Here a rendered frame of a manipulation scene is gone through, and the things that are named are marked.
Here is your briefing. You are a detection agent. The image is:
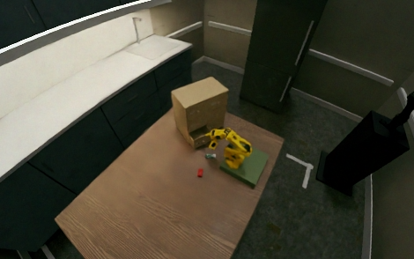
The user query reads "tan wooden chest of drawers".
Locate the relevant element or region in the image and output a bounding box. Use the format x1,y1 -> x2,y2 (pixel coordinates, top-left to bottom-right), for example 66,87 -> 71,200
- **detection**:
171,77 -> 229,143

